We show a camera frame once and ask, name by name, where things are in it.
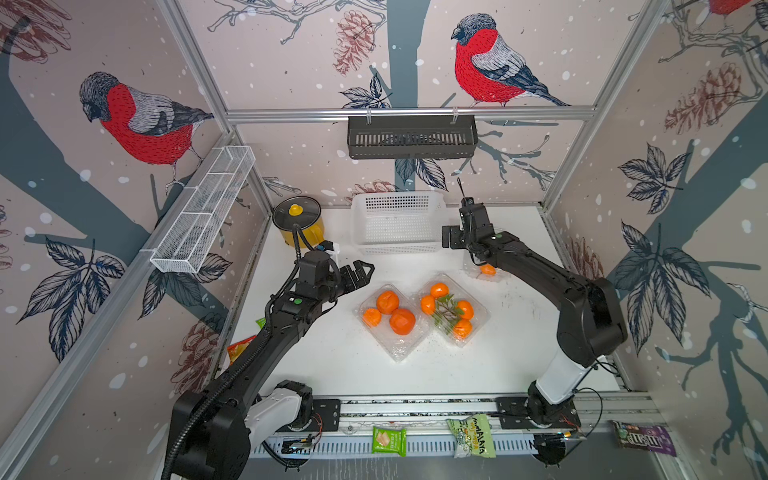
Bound clear clamshell three oranges branch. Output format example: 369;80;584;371
463;252;511;283

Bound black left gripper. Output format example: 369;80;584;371
317;259;375;304

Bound green snack packet large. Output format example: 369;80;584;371
446;414;496;458

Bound loose orange small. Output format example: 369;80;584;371
362;308;382;328

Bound loose orange medium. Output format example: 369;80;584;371
376;290;400;315

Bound yellow pot with lid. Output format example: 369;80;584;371
272;196;326;247

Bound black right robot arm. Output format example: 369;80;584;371
442;197;629;427

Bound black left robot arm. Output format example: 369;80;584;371
161;250;375;479

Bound purple candy packet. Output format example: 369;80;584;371
611;420;677;457

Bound loose orange large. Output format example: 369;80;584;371
389;308;416;336

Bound clear clamshell oranges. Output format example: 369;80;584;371
356;284;431;362

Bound orange red snack packet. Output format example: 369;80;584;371
227;335;256;363

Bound clear clamshell four oranges branch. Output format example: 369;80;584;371
414;273;491;347

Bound white plastic basket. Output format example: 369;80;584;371
350;191;447;255

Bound green snack packet small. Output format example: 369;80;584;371
371;427;407;457

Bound black hanging wire shelf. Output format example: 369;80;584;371
347;115;479;160

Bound white wire wall shelf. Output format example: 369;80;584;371
150;145;255;274

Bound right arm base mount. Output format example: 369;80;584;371
494;396;581;430

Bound orange on branch near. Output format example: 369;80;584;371
480;264;496;277

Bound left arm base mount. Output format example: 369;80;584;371
279;398;341;433

